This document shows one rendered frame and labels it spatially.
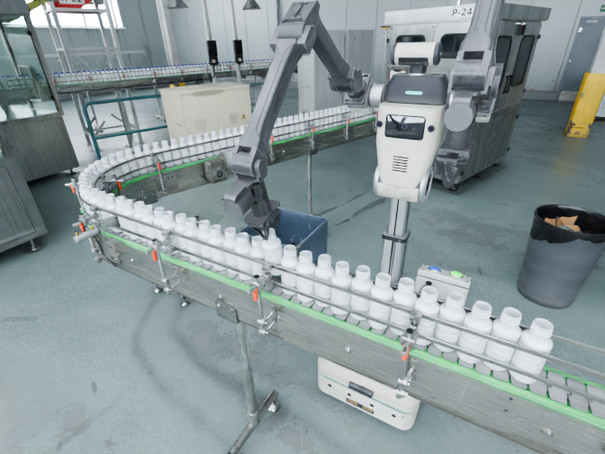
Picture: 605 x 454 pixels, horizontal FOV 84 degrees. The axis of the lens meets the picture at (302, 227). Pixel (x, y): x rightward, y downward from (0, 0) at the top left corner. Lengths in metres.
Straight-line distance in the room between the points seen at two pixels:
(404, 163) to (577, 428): 0.92
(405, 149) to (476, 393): 0.84
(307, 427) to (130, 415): 0.94
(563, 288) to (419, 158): 1.82
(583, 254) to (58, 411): 3.22
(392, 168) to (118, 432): 1.85
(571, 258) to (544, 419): 1.85
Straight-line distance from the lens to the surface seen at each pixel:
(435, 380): 1.04
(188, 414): 2.13
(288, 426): 2.00
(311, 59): 6.87
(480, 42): 0.90
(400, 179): 1.41
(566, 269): 2.84
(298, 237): 1.80
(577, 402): 1.04
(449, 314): 0.92
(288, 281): 1.07
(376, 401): 1.89
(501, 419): 1.08
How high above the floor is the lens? 1.71
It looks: 29 degrees down
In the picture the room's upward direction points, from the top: 2 degrees counter-clockwise
